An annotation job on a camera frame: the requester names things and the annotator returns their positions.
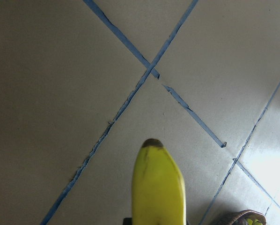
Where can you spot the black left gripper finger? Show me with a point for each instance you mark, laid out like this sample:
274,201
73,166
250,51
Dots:
127,221

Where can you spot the woven wicker basket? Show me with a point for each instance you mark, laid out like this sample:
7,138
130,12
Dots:
245,217

